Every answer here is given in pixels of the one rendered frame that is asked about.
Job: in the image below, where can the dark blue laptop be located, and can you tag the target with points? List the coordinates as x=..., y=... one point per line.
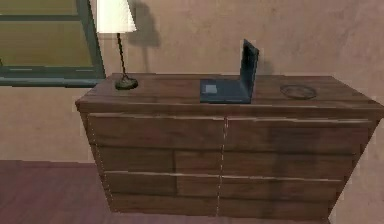
x=226, y=90

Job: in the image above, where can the brown wooden chest of drawers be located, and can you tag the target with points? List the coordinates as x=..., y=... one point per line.
x=160, y=133

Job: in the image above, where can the dark round dish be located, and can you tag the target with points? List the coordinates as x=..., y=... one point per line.
x=298, y=91

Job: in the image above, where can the white shade table lamp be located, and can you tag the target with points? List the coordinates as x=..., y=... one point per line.
x=115, y=16

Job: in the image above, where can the grey framed window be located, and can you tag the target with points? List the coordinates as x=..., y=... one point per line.
x=46, y=40

